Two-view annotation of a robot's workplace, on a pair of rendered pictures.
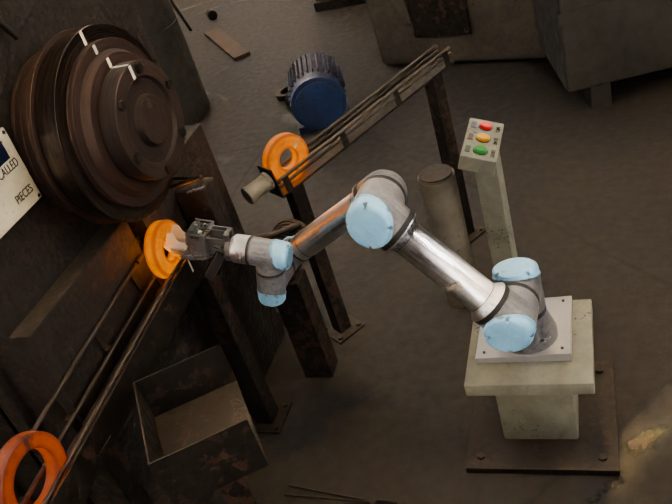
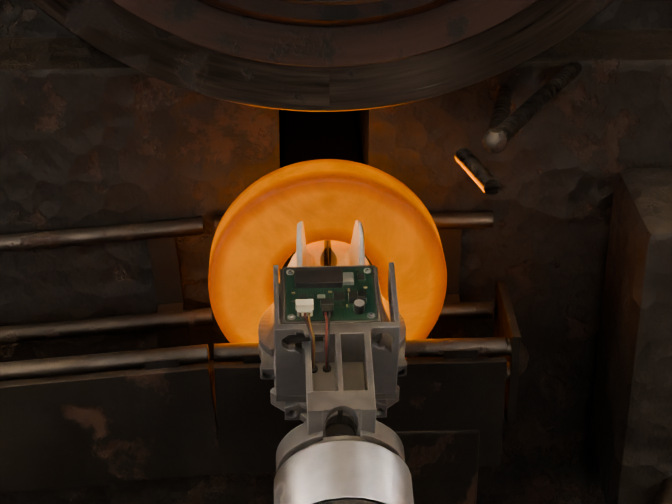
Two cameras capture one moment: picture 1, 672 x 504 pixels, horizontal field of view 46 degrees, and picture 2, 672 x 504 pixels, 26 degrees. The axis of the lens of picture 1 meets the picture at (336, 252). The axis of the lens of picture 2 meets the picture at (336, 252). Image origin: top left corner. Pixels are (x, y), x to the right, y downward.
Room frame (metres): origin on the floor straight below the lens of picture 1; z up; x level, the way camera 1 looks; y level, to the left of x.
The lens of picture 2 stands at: (1.45, -0.31, 1.22)
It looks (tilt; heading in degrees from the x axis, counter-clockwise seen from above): 29 degrees down; 62
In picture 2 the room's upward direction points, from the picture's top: straight up
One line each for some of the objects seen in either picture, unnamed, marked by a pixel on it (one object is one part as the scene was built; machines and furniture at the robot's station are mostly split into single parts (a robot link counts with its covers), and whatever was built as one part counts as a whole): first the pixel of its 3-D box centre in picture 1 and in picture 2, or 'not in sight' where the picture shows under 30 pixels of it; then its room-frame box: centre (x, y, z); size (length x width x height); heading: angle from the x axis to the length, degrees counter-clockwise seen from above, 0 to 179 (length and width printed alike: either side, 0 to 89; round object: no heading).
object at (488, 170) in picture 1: (497, 216); not in sight; (2.13, -0.54, 0.31); 0.24 x 0.16 x 0.62; 154
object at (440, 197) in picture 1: (450, 238); not in sight; (2.16, -0.38, 0.26); 0.12 x 0.12 x 0.52
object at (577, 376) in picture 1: (530, 346); not in sight; (1.54, -0.41, 0.28); 0.32 x 0.32 x 0.04; 66
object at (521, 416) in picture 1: (537, 385); not in sight; (1.54, -0.41, 0.13); 0.40 x 0.40 x 0.26; 66
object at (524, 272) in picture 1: (518, 286); not in sight; (1.54, -0.41, 0.48); 0.13 x 0.12 x 0.14; 153
